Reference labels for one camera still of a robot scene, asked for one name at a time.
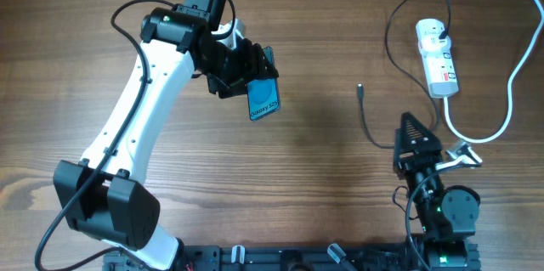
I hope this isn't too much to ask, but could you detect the white charger plug adapter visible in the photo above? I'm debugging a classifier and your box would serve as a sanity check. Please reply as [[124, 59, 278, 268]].
[[417, 34, 451, 57]]

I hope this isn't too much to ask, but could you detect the teal screen smartphone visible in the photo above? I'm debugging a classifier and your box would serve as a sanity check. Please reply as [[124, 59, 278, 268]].
[[246, 46, 282, 122]]

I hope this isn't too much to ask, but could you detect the white power strip cord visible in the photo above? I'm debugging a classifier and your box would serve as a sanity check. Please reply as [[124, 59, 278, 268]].
[[443, 0, 544, 144]]

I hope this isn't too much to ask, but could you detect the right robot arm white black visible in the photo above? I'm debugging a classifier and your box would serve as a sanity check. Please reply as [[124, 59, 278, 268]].
[[393, 112, 482, 270]]

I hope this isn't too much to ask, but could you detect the white power strip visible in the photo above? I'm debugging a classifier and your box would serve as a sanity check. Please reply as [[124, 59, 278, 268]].
[[416, 19, 459, 99]]

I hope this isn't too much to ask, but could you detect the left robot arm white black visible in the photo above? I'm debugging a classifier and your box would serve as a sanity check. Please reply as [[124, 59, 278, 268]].
[[54, 0, 281, 270]]

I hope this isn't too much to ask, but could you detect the black charging cable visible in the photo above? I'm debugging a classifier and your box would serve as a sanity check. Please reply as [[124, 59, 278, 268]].
[[357, 0, 452, 150]]

